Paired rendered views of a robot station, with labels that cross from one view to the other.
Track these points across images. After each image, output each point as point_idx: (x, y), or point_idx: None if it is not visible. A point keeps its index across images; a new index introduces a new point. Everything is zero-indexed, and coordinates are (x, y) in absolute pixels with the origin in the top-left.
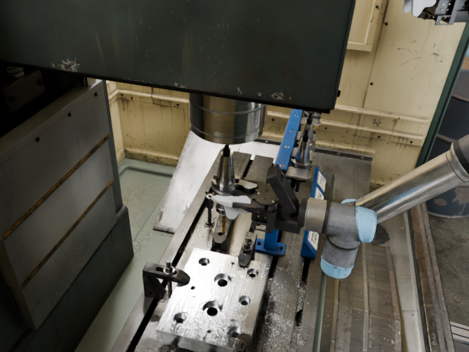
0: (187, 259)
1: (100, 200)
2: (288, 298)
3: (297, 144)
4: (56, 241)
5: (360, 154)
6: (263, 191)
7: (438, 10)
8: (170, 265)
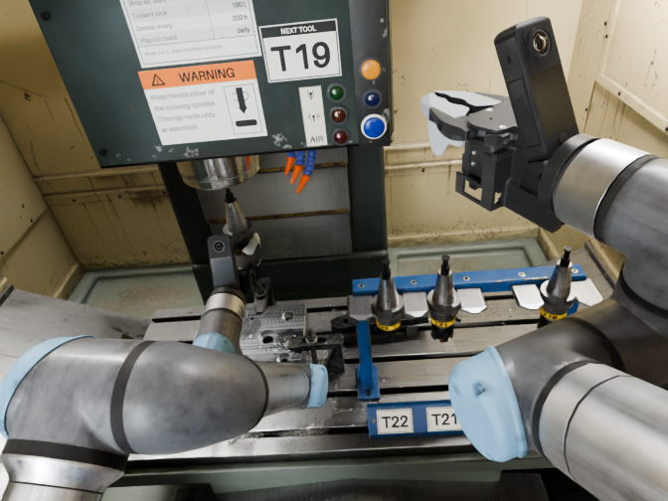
0: (320, 317)
1: (324, 217)
2: (290, 418)
3: (430, 291)
4: (250, 214)
5: None
6: (237, 259)
7: (467, 161)
8: (259, 288)
